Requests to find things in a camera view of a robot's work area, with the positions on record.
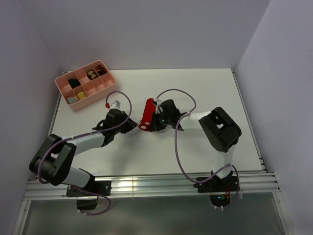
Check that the yellow rolled sock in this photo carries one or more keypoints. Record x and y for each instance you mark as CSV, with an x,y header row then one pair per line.
x,y
82,95

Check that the pink plastic divided organizer box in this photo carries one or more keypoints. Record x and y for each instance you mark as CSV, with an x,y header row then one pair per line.
x,y
96,89

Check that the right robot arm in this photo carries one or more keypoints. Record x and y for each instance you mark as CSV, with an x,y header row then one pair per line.
x,y
221,130

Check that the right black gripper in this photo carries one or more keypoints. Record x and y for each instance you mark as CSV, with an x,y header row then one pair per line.
x,y
155,125

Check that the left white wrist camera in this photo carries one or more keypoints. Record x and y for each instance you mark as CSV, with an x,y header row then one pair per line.
x,y
115,105

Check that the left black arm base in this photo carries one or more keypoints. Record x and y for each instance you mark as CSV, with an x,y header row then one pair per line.
x,y
88,197

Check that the black rolled sock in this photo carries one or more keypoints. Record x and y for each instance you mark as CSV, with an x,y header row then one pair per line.
x,y
74,83

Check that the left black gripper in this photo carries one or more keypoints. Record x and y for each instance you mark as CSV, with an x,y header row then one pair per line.
x,y
130,124

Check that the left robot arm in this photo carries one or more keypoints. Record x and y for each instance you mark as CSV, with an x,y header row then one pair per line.
x,y
53,160

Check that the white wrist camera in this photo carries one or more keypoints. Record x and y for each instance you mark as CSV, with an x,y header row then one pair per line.
x,y
157,102
115,105

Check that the aluminium front frame rail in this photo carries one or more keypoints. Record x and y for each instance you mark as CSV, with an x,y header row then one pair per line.
x,y
154,186

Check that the grey rolled sock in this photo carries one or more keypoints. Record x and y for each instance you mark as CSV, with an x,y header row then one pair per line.
x,y
71,100

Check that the brown and cream rolled sock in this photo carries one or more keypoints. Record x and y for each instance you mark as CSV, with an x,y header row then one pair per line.
x,y
92,74

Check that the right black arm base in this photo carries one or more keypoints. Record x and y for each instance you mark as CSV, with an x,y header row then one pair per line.
x,y
220,190

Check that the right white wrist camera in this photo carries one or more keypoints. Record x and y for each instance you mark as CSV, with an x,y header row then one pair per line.
x,y
157,102

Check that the dark red-black rolled sock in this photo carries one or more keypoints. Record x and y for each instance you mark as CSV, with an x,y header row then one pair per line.
x,y
101,70

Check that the red Santa sock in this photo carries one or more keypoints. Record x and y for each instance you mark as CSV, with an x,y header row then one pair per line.
x,y
147,116

